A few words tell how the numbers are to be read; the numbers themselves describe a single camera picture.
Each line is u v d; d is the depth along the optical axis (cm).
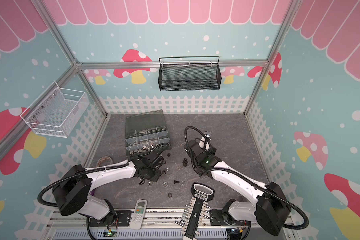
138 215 74
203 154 61
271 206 40
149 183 85
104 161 94
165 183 85
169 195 81
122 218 75
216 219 74
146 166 66
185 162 94
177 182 85
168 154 96
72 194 44
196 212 75
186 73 99
